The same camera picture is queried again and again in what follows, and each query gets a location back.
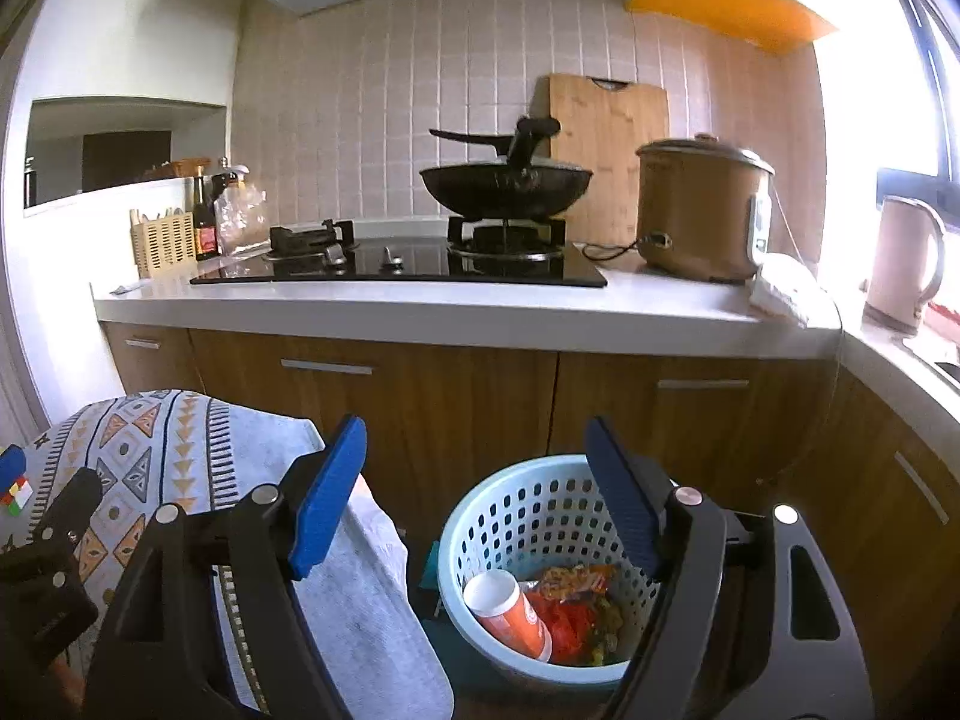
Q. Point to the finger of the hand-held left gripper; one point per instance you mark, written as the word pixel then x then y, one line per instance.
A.
pixel 64 510

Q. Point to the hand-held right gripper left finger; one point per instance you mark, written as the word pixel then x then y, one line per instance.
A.
pixel 326 502

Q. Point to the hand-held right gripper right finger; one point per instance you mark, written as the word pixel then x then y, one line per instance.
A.
pixel 626 502

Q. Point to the orange snack packet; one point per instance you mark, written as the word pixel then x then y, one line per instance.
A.
pixel 574 581

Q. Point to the light blue perforated basket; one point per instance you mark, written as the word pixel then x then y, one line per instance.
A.
pixel 510 510

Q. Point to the yellowish green scrap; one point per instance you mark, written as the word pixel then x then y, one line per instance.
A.
pixel 607 634

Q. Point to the orange paper cup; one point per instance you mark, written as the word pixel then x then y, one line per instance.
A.
pixel 517 622

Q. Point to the colourful puzzle cube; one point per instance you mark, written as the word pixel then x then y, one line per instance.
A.
pixel 16 493

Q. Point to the wooden kitchen cabinet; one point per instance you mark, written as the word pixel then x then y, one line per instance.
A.
pixel 465 405

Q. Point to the black glass gas stove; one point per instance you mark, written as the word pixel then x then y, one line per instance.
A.
pixel 420 266

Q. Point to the white cloth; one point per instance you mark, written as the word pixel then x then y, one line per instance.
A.
pixel 787 289

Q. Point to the beige slotted utensil holder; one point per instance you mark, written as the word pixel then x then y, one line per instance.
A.
pixel 161 244

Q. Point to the clear plastic food bag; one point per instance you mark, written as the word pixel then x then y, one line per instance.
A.
pixel 244 221

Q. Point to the dark sauce bottle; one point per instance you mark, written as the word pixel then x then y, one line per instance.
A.
pixel 205 229

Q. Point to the brown rice cooker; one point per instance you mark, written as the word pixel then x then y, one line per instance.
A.
pixel 690 210

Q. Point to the dark bottle silver cap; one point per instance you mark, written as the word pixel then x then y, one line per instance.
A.
pixel 225 187

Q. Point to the black wok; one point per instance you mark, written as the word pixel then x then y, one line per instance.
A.
pixel 502 191

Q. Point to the wooden cutting board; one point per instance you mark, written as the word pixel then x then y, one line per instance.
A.
pixel 615 165

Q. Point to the pale pink electric kettle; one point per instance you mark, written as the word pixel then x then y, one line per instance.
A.
pixel 900 262

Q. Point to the black spatula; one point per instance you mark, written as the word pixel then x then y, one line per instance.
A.
pixel 472 142

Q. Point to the dark window frame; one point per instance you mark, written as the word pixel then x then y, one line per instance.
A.
pixel 911 184

